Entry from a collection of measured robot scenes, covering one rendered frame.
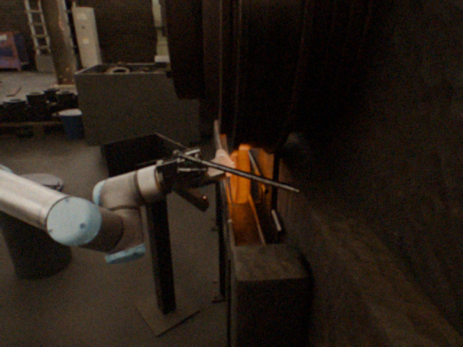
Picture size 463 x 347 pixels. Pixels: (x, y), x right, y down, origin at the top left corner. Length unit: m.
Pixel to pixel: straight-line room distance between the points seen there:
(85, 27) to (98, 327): 9.25
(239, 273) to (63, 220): 0.39
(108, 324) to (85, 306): 0.16
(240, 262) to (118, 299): 1.20
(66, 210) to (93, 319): 0.92
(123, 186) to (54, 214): 0.19
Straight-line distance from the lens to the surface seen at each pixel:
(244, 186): 0.78
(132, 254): 0.80
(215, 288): 1.58
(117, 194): 0.84
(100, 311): 1.59
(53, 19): 7.64
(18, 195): 0.84
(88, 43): 10.26
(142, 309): 1.54
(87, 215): 0.69
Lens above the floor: 1.09
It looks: 25 degrees down
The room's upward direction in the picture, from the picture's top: straight up
